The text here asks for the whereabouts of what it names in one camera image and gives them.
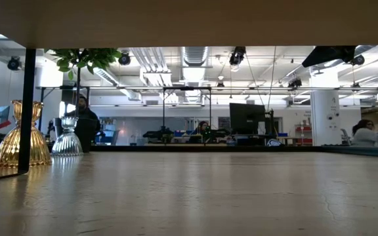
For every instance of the black table edge rail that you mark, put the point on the black table edge rail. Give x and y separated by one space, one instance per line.
356 150

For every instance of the black background rig frame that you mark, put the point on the black background rig frame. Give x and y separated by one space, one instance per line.
187 88

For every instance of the potted green tree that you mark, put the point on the potted green tree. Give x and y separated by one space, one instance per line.
90 137

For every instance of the red storage shelf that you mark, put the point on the red storage shelf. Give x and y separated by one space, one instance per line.
304 132

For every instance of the wooden shelf with black legs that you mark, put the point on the wooden shelf with black legs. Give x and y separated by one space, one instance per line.
189 19

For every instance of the black ceiling track light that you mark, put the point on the black ceiling track light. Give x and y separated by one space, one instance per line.
294 82

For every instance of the white round pillar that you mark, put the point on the white round pillar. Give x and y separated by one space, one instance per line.
325 108

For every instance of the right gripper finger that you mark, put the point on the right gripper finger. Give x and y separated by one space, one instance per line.
331 54

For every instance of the amber ribbed glass candle holder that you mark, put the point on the amber ribbed glass candle holder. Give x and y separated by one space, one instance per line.
8 150

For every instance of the black computer monitor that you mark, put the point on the black computer monitor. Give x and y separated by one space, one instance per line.
246 114

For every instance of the silver ribbed ventilation duct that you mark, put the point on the silver ribbed ventilation duct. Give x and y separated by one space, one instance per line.
194 55

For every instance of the white blue logo object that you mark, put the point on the white blue logo object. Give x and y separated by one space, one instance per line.
273 142

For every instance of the black round ceiling spotlight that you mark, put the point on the black round ceiling spotlight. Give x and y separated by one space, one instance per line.
359 60
124 59
13 63

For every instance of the black background robot arm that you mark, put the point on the black background robot arm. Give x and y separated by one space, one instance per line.
220 132
157 133

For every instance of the white ceiling pipe bundle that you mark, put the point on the white ceiling pipe bundle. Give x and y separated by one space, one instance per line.
153 65

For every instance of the clear ribbed glass candle holder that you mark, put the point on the clear ribbed glass candle holder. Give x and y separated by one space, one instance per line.
67 144

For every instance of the black hanging ceiling device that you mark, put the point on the black hanging ceiling device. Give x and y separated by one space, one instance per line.
237 55

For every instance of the person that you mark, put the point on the person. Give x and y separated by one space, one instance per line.
89 114
203 125
366 136

